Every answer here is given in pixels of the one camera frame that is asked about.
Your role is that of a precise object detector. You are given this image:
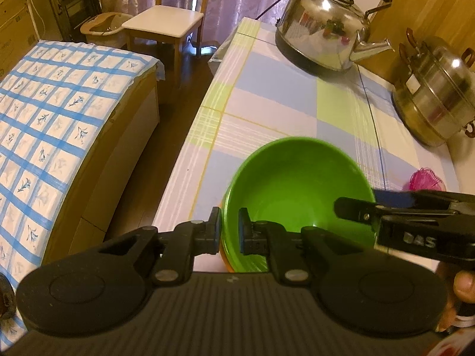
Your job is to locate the person's right hand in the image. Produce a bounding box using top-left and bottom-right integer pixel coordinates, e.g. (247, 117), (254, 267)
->
(435, 263), (475, 333)

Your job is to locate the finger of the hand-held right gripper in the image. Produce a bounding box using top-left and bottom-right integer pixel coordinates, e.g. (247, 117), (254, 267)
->
(333, 196), (380, 228)
(373, 189), (475, 213)

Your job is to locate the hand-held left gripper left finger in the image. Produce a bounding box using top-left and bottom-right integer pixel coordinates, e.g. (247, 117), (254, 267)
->
(94, 206), (223, 286)

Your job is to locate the pink patterned plastic bowl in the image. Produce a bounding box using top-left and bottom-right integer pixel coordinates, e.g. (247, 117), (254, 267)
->
(406, 167), (447, 192)

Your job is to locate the black kettle cable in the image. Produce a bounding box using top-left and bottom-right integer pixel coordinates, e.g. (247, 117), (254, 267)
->
(255, 0), (299, 20)

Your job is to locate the wooden chair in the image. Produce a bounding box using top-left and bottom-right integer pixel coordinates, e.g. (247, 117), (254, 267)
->
(122, 0), (216, 79)

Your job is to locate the black metal rack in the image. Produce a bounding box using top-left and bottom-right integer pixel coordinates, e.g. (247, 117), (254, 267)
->
(39, 0), (102, 42)

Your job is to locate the green plastic bowl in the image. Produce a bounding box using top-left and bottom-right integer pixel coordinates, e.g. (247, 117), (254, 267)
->
(220, 137), (376, 273)

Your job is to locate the wooden bed frame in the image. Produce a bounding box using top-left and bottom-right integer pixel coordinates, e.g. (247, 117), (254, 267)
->
(40, 70), (161, 269)

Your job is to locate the beige foot bath basin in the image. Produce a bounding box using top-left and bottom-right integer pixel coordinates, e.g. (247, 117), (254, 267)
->
(80, 12), (134, 50)

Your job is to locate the cardboard box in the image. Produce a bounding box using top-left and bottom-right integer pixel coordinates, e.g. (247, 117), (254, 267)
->
(0, 0), (41, 81)

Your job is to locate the wooden panel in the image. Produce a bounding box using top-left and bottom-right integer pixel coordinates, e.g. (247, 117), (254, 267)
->
(365, 0), (475, 91)

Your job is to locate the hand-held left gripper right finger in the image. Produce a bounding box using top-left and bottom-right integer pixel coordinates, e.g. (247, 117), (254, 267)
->
(237, 208), (353, 286)

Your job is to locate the dark object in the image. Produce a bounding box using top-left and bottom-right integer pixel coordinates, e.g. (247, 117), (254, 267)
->
(0, 274), (16, 329)

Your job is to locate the stainless steel kettle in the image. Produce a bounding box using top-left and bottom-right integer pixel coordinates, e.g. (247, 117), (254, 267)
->
(275, 0), (394, 74)

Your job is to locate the stainless steel steamer pot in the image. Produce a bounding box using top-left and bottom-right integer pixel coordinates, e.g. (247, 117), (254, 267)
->
(391, 27), (475, 148)

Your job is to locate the checked tablecloth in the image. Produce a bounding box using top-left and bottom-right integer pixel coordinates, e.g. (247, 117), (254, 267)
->
(151, 18), (461, 274)

